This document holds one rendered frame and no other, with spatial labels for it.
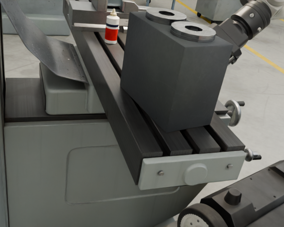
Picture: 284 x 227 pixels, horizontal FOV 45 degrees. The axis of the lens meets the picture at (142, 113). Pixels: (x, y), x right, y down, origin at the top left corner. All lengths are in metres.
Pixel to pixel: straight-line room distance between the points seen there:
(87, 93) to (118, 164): 0.32
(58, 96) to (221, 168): 0.55
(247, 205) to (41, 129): 0.68
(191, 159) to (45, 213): 0.79
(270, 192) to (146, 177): 0.71
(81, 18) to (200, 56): 0.66
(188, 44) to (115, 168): 0.73
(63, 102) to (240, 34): 0.55
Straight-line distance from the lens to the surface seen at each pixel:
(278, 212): 1.27
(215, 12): 5.59
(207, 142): 0.72
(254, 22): 1.02
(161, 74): 0.70
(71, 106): 1.09
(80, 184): 1.29
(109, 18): 1.12
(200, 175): 0.71
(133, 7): 1.26
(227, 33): 1.01
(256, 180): 1.32
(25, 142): 1.14
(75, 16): 1.24
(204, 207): 1.13
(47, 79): 1.13
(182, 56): 0.64
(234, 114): 1.52
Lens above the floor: 1.35
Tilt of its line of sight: 30 degrees down
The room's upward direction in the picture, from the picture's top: 10 degrees clockwise
